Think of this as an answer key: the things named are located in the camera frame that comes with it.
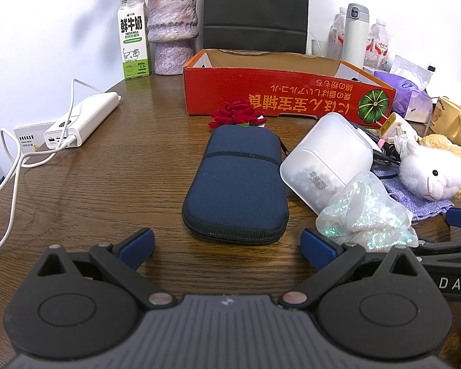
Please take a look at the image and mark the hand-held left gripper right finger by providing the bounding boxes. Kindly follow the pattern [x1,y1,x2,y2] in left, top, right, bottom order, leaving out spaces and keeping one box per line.
[280,228,428,310]

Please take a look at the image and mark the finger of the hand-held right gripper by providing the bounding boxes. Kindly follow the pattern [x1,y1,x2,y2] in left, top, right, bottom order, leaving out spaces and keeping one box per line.
[411,238,461,257]
[445,208,461,232]

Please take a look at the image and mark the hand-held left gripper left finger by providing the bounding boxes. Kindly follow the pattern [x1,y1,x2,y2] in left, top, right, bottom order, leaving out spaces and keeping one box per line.
[34,228,177,309]

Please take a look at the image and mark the purple cloth pouch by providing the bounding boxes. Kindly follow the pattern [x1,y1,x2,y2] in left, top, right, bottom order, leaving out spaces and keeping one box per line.
[371,163,455,221]

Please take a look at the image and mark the white and yellow plush sheep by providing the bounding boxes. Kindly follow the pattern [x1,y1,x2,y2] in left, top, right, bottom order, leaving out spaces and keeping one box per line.
[400,134,461,201]

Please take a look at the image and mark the iridescent plastic bag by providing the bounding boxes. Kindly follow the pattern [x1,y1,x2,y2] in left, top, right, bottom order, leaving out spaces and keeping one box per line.
[316,172,419,252]

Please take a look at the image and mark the black braided cable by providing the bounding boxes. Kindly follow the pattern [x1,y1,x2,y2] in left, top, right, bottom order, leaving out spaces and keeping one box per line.
[348,121,402,166]

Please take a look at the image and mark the frosted white plastic container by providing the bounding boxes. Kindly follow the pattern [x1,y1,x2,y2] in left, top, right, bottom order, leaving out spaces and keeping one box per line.
[280,113,374,216]

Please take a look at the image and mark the white and yellow charger plug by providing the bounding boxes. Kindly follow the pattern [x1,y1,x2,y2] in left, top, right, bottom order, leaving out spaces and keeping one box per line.
[376,113,421,149]

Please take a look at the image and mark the navy zip pouch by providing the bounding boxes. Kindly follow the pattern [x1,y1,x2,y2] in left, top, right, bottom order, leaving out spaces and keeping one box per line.
[182,125,290,245]

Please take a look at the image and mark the red fabric rose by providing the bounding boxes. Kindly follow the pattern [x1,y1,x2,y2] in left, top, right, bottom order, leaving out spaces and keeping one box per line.
[208,100,267,129]

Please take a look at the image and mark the red cardboard box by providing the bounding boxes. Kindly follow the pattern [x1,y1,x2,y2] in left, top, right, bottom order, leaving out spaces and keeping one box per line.
[182,49,397,121]

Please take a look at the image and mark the wooden desktop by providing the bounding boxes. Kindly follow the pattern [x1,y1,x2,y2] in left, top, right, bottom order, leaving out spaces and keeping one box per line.
[0,70,461,358]

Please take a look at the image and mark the yellow mug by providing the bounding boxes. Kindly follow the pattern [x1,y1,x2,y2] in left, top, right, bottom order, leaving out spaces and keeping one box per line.
[430,96,461,145]

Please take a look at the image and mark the purple tissue pack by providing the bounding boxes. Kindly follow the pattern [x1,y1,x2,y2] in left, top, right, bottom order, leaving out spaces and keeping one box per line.
[372,54,442,124]

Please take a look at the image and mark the white power bank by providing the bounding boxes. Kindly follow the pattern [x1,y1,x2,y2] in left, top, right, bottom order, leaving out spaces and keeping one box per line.
[43,92,120,150]

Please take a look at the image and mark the small white paper box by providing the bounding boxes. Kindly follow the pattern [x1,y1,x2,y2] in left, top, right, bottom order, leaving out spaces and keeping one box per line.
[13,122,64,150]

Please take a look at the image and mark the clear glass cup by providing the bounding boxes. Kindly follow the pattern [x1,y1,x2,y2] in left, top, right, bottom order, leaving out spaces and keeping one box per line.
[310,33,344,60]

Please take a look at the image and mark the green and white milk carton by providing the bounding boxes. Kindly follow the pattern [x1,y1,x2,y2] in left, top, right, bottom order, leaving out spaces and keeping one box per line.
[117,0,151,81]

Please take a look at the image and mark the white thermos bottle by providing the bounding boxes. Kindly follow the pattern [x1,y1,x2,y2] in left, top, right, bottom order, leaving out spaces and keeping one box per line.
[342,3,370,68]

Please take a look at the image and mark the purple textured vase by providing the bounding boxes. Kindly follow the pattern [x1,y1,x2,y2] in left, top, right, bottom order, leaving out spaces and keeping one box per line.
[146,0,198,76]

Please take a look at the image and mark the black paper bag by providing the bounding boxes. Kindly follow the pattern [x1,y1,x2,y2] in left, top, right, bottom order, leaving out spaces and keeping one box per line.
[203,0,310,54]

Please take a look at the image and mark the white charging cable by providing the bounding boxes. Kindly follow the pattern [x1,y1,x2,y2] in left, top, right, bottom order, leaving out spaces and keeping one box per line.
[0,78,124,256]

